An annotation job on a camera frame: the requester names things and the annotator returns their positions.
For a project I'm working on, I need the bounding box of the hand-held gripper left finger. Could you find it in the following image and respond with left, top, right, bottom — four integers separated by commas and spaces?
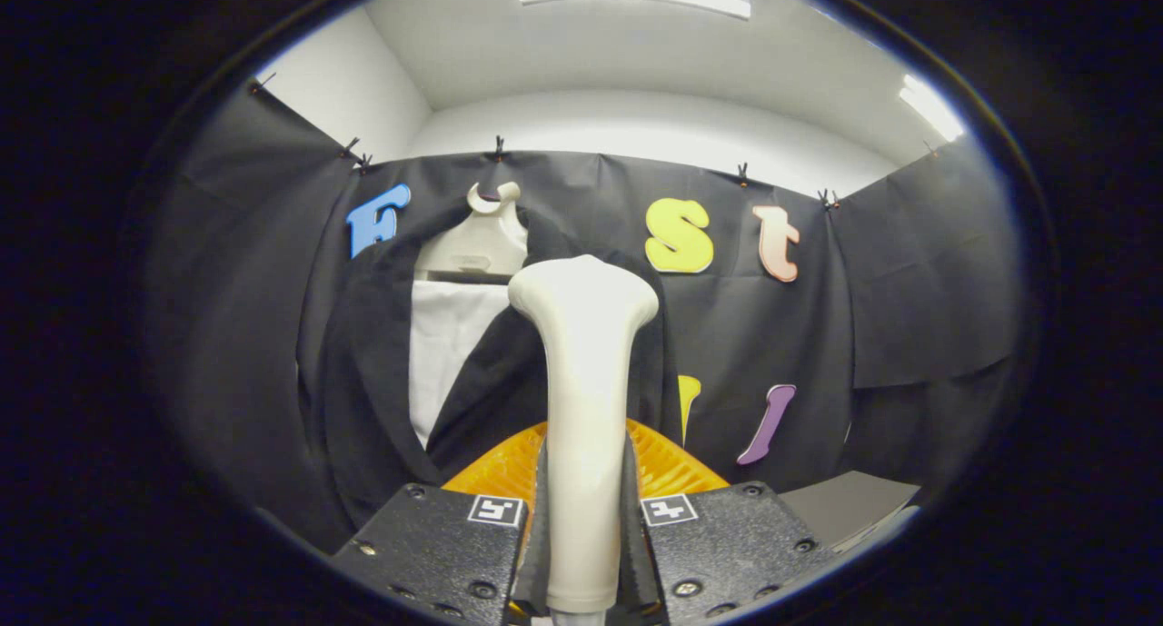
329, 422, 552, 626

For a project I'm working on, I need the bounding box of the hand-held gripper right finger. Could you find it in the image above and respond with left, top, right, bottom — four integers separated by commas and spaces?
621, 417, 844, 626

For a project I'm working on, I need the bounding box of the black suit jacket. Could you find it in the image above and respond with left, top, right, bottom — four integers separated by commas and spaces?
295, 204, 682, 554

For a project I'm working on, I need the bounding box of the grey cabinet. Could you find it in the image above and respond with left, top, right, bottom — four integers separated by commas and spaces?
780, 470, 920, 554

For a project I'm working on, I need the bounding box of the white mannequin torso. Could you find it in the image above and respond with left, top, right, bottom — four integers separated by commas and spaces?
408, 279, 512, 451

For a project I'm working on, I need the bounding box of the black backdrop cloth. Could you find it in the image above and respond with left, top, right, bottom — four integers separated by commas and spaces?
145, 79, 1023, 554

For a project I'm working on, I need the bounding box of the row of black clips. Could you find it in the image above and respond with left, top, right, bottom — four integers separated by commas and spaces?
250, 72, 941, 211

